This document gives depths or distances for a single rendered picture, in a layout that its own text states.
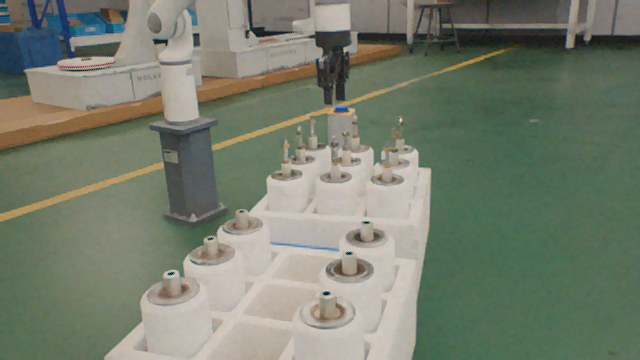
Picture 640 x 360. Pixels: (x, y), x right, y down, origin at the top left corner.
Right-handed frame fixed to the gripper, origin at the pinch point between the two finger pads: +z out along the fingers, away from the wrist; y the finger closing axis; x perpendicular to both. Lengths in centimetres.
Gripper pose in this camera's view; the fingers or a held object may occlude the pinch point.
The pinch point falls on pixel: (335, 97)
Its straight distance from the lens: 120.6
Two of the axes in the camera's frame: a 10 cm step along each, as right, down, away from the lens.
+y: 3.8, -3.3, 8.6
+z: 0.5, 9.4, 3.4
